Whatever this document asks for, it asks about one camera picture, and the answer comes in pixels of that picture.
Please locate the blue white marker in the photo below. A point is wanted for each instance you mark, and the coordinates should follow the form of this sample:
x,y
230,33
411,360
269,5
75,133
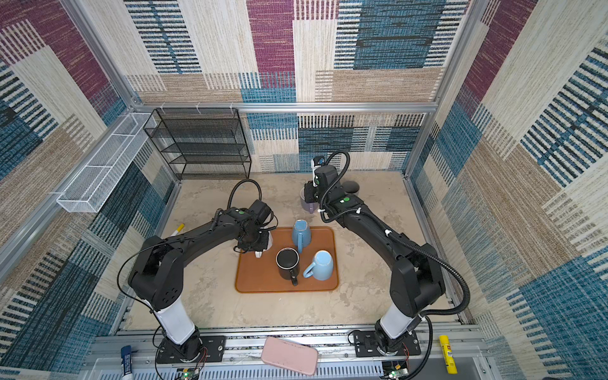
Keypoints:
x,y
126,363

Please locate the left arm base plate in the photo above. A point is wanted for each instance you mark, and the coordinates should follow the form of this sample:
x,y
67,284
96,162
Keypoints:
x,y
209,349

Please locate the black mesh shelf rack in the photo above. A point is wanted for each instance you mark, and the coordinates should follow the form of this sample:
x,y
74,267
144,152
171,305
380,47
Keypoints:
x,y
201,143

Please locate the yellow white marker pen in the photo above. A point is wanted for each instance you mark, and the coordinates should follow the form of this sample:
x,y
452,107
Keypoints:
x,y
178,230

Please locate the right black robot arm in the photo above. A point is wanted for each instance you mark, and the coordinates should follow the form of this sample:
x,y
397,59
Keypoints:
x,y
416,280

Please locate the grey mug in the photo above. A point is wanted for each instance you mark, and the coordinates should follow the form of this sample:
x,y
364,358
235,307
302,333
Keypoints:
x,y
351,187

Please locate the blue patterned mug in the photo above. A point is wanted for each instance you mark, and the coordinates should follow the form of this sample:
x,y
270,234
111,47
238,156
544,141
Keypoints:
x,y
301,235

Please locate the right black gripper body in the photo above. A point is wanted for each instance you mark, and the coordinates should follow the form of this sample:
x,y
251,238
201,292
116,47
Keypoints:
x,y
312,193

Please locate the purple mug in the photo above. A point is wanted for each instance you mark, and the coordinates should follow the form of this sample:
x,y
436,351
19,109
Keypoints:
x,y
310,208

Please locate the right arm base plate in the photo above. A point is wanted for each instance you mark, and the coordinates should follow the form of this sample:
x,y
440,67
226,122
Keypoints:
x,y
366,345

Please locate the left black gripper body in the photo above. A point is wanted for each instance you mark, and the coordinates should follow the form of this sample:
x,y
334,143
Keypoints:
x,y
258,241

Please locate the white faceted mug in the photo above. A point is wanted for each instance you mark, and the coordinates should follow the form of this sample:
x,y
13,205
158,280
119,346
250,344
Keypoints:
x,y
267,246

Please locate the light blue mug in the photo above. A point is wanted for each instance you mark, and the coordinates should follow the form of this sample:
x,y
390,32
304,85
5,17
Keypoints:
x,y
321,268

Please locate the white wire wall basket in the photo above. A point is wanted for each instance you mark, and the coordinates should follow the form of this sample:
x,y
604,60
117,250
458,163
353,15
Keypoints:
x,y
95,182

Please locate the brown serving tray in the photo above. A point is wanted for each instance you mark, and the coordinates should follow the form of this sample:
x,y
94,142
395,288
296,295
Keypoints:
x,y
262,275

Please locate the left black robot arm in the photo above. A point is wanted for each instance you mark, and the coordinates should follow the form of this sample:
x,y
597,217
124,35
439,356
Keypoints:
x,y
157,276

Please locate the pink pouch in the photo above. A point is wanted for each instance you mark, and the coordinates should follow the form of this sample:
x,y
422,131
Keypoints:
x,y
290,356

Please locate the yellow marker right rail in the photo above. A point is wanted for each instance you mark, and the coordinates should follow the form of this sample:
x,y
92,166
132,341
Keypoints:
x,y
448,357

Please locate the black mug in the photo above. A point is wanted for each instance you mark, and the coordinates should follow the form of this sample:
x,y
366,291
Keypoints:
x,y
287,261

